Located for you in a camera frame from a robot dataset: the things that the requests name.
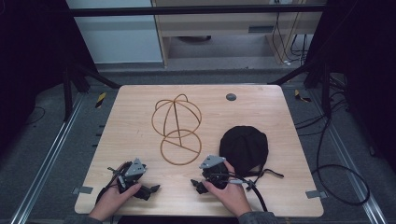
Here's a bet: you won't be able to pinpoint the person's right hand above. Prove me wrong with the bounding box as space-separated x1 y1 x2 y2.
202 160 253 218

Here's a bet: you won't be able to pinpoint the grey metal table bracket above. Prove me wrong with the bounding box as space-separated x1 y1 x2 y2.
72 186 94 196
304 189 329 200

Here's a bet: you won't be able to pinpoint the light wooden desk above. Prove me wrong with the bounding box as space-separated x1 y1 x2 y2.
150 0 328 67

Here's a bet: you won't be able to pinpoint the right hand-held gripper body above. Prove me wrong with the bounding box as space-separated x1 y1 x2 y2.
198 154 233 190

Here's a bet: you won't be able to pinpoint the black horizontal frame bar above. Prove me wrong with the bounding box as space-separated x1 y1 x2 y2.
66 4 328 18

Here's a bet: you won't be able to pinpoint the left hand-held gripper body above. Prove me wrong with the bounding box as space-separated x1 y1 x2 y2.
116 158 148 194

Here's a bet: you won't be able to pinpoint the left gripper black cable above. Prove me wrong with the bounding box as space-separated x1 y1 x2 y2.
95 161 134 205

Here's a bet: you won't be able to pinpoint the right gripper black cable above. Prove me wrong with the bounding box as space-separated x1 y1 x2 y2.
214 173 269 213

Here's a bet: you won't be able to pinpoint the black floor cable loop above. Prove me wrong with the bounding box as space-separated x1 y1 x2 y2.
293 90 372 207

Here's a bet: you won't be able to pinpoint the golden wire cap rack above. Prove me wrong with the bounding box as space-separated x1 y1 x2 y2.
150 93 203 166

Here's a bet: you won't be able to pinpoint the hanging black desk cables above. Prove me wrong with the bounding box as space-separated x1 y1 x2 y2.
271 11 310 67

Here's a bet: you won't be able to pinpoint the white cabinet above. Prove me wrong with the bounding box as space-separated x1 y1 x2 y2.
65 0 164 64

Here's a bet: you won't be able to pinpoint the black metal stand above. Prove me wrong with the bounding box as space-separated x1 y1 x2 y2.
268 57 332 119
62 60 121 122

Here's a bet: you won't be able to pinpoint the aluminium floor rail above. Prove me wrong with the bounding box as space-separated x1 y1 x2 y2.
8 92 87 224
307 88 389 224

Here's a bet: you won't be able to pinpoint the yellow black striped tape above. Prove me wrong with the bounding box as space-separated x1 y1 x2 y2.
293 89 312 104
94 91 107 109

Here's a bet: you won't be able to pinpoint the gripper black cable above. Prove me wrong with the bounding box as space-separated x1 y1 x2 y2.
214 173 269 213
95 161 134 205

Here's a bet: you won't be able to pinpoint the black cap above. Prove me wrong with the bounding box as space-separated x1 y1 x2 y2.
219 125 285 188

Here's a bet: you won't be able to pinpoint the person's left hand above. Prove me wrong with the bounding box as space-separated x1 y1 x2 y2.
88 162 143 222

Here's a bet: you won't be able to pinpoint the black curtain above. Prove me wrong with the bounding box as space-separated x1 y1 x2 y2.
0 0 97 157
306 0 396 174

